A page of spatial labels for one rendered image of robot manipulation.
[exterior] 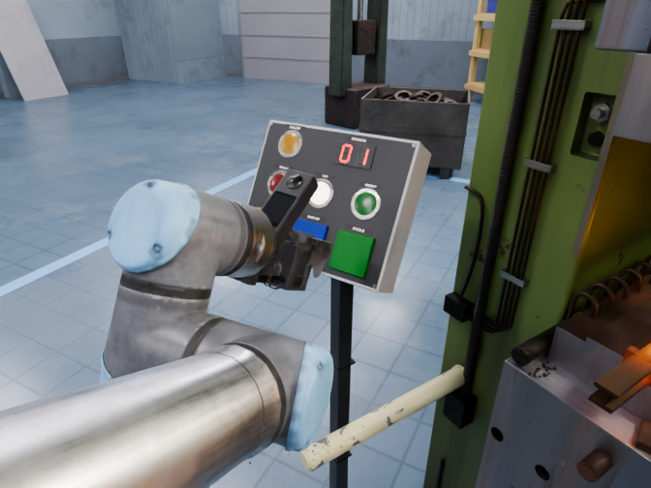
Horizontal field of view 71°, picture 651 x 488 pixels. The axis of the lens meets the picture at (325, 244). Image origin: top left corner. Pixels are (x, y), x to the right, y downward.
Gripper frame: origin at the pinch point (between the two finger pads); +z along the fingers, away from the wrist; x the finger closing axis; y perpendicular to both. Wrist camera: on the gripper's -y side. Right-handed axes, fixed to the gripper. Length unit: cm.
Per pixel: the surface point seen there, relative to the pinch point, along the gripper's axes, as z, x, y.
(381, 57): 479, -253, -252
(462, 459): 63, 23, 46
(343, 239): 10.2, -2.1, -1.5
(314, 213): 10.9, -10.1, -4.9
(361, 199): 10.5, -0.8, -9.5
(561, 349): 14.1, 36.8, 5.7
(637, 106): -4.2, 37.1, -25.4
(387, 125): 313, -140, -113
